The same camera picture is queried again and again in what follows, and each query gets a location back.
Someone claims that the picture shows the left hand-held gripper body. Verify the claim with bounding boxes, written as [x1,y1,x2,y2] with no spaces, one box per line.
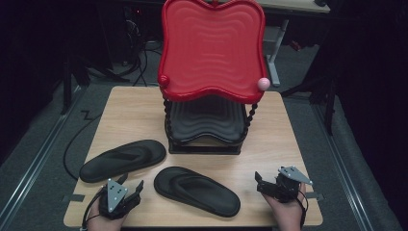
[97,178,142,221]

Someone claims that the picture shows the dark computer tower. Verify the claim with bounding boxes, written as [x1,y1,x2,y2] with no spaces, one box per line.
[122,5,146,66]

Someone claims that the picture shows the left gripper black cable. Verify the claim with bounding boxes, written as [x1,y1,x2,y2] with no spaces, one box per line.
[81,187,108,231]

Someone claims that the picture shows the person's left hand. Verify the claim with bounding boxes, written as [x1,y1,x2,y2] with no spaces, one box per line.
[86,197,130,231]

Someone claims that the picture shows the bundle of black cables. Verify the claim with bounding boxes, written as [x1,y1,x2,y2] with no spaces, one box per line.
[86,39,164,89]

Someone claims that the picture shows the grey tape strip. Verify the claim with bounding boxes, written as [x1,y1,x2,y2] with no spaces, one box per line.
[304,191,325,202]
[62,193,87,203]

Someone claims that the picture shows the black flip-flop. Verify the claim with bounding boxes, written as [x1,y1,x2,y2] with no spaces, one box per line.
[79,139,167,184]
[153,166,242,218]

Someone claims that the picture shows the metal floor rail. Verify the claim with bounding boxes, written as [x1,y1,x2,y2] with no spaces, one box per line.
[0,86,85,225]
[311,101,377,231]

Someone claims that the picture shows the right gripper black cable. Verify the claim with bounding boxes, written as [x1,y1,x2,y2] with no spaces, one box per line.
[293,190,310,229]

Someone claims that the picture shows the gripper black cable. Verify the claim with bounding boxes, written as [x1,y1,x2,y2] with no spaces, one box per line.
[293,190,310,229]
[81,187,108,231]

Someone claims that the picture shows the white desk with metal leg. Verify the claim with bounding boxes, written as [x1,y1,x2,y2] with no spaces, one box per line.
[255,0,332,89]

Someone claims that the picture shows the black floor cable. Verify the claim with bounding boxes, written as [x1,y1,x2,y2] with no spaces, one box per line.
[63,110,104,181]

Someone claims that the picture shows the red and black shoe rack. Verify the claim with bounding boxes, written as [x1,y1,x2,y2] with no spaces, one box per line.
[157,0,271,156]

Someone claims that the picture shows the black metal stand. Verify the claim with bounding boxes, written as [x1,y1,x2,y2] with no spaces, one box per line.
[60,52,92,116]
[281,71,339,137]

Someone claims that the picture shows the person's right hand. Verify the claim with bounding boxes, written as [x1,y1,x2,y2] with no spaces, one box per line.
[261,182,308,231]

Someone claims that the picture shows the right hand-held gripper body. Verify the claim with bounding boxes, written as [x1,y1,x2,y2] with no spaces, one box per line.
[263,165,314,204]

